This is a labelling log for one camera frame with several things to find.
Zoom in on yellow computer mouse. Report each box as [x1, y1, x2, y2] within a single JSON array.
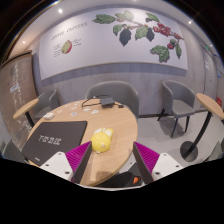
[[90, 127, 115, 154]]

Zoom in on coffee plant wall mural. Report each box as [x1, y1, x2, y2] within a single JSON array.
[[38, 7, 189, 81]]

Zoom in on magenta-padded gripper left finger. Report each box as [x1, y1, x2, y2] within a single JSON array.
[[39, 140, 93, 185]]

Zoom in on small round wooden side table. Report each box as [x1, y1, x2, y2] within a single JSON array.
[[179, 92, 224, 163], [12, 97, 40, 129]]

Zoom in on small black device box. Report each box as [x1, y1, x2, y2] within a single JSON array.
[[99, 96, 116, 108]]

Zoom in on small white box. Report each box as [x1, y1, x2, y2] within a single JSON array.
[[43, 112, 55, 121]]

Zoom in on grey door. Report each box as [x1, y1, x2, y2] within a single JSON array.
[[201, 43, 218, 101]]

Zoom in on ceiling spotlights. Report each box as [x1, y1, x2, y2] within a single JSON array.
[[20, 7, 194, 45]]

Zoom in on black bag with orange detail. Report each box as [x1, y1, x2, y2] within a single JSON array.
[[96, 170, 144, 188]]

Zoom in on black cable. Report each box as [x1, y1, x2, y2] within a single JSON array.
[[80, 94, 125, 109]]

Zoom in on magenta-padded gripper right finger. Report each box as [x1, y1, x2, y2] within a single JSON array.
[[132, 141, 185, 185]]

